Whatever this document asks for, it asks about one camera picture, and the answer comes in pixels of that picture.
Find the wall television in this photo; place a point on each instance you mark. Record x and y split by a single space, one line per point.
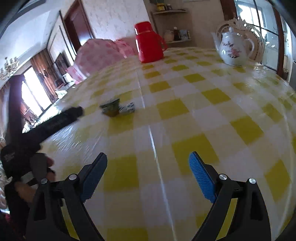
62 64

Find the white ornate chair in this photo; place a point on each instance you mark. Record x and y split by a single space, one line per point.
247 31

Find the red thermos jug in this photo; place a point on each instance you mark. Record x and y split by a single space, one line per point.
150 45

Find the white floral teapot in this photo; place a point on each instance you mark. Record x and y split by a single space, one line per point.
233 49

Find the green snack packet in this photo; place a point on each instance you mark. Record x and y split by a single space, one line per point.
110 108

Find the wooden wall shelf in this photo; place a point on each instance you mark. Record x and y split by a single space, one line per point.
173 24

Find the pink checkered chair cover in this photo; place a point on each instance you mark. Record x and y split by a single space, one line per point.
97 54

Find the left hand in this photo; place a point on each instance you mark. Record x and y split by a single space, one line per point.
40 169

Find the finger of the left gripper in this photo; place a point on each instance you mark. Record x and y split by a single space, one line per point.
46 129

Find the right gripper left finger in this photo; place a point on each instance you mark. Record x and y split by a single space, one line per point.
46 222

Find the crystal chandelier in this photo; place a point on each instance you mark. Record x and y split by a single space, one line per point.
10 68

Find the yellow checkered tablecloth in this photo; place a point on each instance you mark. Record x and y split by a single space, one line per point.
241 120

